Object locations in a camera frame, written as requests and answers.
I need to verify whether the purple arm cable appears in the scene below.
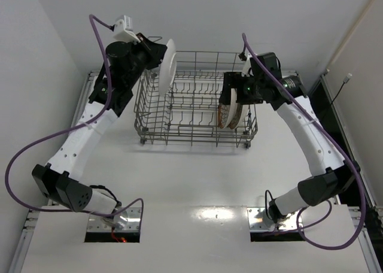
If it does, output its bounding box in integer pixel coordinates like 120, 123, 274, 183
4, 14, 144, 223
241, 32, 367, 250

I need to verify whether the black USB cable on wall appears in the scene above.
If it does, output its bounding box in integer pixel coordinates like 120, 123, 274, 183
330, 72, 352, 103

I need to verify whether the grey wire dish rack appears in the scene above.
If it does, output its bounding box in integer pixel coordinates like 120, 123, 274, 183
134, 51, 258, 148

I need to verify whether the beige wall cable duct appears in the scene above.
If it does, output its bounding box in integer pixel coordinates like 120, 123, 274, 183
325, 0, 376, 73

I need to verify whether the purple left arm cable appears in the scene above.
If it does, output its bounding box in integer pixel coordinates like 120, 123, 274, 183
4, 14, 144, 223

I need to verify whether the orange sunburst white plate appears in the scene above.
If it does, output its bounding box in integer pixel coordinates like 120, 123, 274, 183
158, 39, 177, 96

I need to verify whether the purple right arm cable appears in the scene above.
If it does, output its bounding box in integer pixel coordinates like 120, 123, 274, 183
241, 32, 367, 250

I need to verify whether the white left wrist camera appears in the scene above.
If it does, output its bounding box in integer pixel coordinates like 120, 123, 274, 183
113, 15, 140, 44

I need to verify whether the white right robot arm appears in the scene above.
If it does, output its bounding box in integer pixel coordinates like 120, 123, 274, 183
217, 53, 354, 223

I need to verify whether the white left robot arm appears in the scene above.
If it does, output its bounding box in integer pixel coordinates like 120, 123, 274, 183
32, 34, 176, 216

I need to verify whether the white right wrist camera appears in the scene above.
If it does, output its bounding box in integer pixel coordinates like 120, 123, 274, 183
239, 51, 253, 77

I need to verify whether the floral plate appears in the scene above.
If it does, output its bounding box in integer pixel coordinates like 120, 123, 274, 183
228, 104, 248, 129
217, 89, 237, 129

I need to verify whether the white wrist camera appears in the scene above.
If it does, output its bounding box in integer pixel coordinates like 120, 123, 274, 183
113, 15, 140, 44
239, 51, 253, 77

